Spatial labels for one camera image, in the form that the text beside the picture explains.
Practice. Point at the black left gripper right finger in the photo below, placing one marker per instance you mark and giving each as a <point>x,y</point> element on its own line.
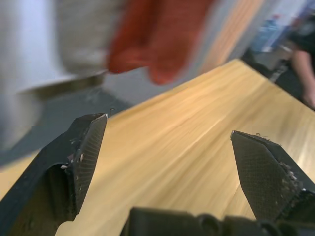
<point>265,177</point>

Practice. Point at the red-orange sock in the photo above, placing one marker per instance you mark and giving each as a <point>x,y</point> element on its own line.
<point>157,39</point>

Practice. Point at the person in dark shirt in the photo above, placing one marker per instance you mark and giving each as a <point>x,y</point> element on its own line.
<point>304,56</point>

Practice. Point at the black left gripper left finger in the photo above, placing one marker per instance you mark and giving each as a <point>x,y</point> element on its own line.
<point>61,167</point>

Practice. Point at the grey sock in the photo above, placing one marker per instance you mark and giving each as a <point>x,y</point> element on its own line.
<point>85,34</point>

